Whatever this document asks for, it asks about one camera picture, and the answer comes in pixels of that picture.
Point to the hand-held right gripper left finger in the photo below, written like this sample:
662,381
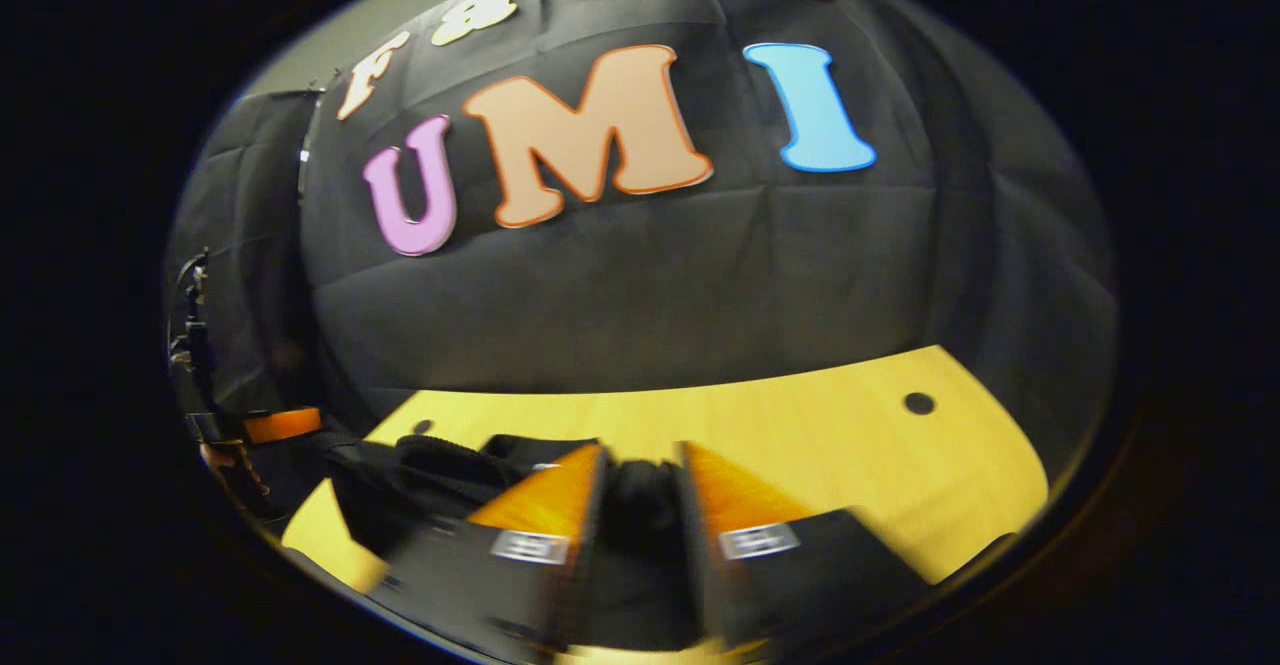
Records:
592,545

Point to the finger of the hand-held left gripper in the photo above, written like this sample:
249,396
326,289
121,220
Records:
285,424

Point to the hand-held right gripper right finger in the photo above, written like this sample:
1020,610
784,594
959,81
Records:
700,555

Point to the black shirt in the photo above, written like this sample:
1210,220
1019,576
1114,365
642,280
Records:
640,585

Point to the black backdrop cloth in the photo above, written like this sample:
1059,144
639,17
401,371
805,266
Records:
650,285

